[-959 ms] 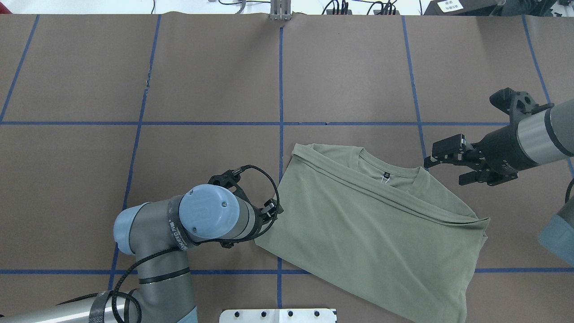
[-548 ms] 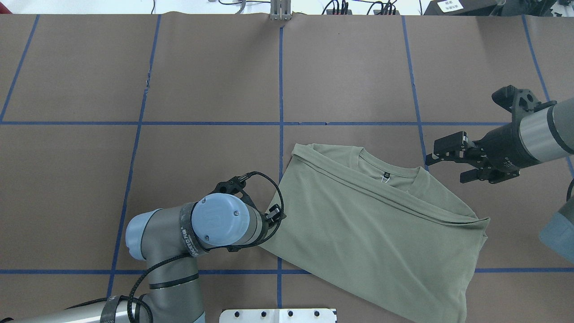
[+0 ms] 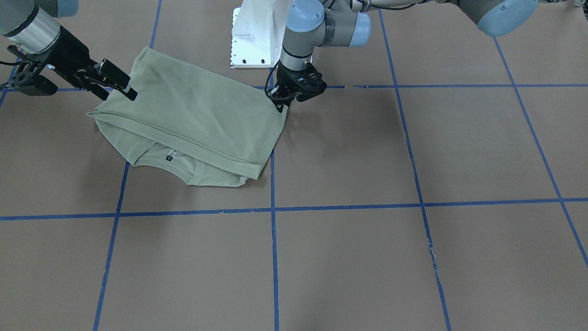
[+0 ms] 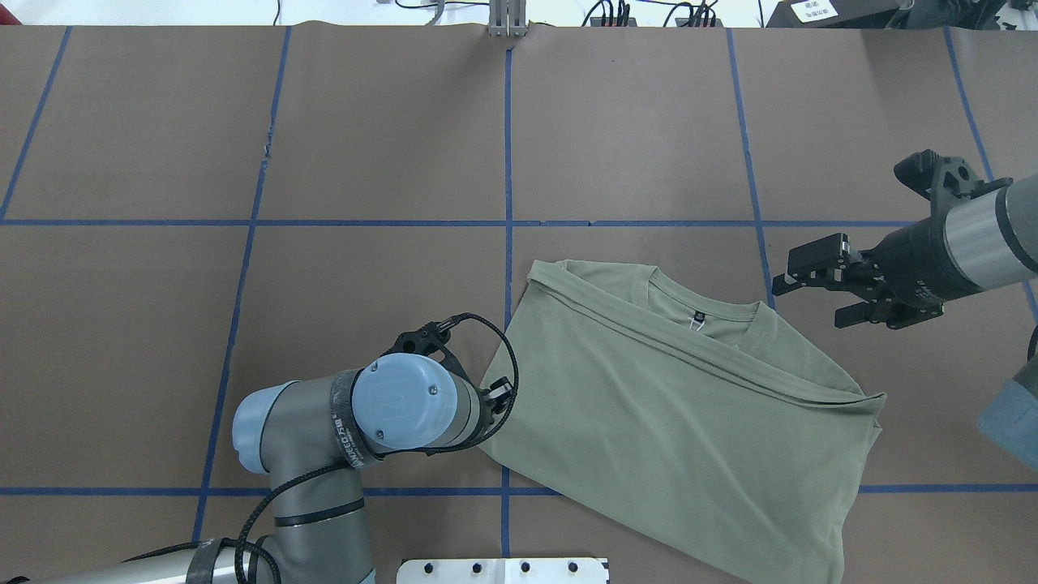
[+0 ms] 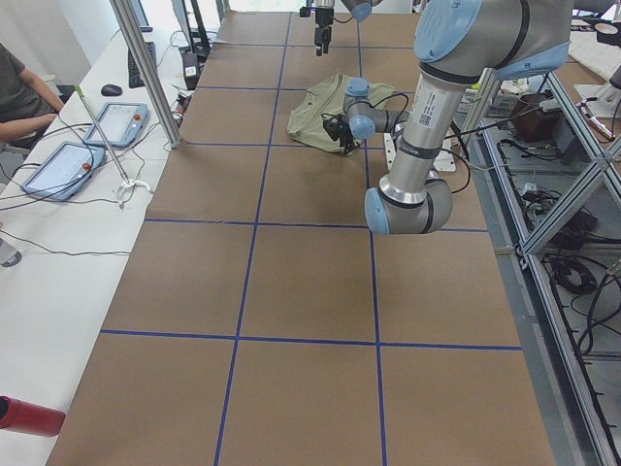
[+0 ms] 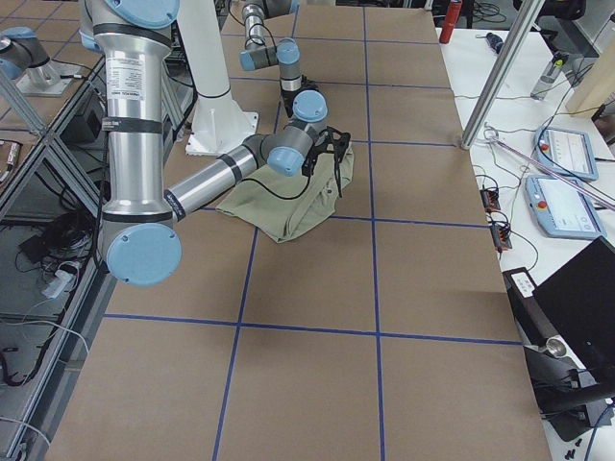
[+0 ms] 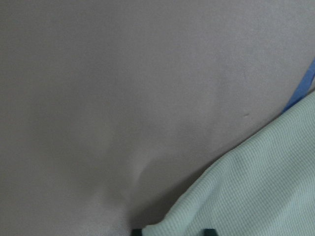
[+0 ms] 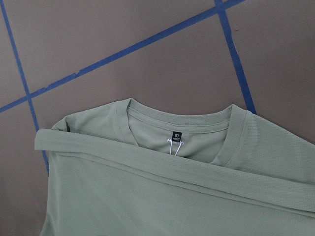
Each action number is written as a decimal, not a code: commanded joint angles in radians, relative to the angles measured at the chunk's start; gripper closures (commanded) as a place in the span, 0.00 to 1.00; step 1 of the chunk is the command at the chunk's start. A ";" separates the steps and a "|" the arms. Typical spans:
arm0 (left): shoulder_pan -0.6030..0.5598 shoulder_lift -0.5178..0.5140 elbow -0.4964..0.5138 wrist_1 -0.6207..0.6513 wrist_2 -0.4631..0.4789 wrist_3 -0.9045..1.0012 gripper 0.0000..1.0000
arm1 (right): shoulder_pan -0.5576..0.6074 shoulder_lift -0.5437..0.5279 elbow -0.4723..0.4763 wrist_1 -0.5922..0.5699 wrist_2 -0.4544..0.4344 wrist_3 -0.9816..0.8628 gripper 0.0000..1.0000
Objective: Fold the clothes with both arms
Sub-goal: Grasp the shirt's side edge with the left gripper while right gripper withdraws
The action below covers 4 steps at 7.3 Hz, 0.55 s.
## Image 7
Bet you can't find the light green long-sleeve shirt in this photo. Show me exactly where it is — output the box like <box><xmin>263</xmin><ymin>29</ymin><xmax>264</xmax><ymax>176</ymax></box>
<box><xmin>142</xmin><ymin>93</ymin><xmax>315</xmax><ymax>236</ymax></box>

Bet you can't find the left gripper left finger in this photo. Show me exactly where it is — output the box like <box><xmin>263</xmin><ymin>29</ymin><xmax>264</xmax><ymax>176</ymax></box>
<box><xmin>131</xmin><ymin>229</ymin><xmax>143</xmax><ymax>236</ymax></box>

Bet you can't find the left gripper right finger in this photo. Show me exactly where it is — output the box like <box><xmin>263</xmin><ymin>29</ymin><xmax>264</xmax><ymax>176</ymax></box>
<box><xmin>203</xmin><ymin>229</ymin><xmax>218</xmax><ymax>236</ymax></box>

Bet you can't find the blue tape line lengthwise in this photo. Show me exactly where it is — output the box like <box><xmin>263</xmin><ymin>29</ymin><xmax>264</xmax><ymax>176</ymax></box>
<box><xmin>282</xmin><ymin>60</ymin><xmax>315</xmax><ymax>113</ymax></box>

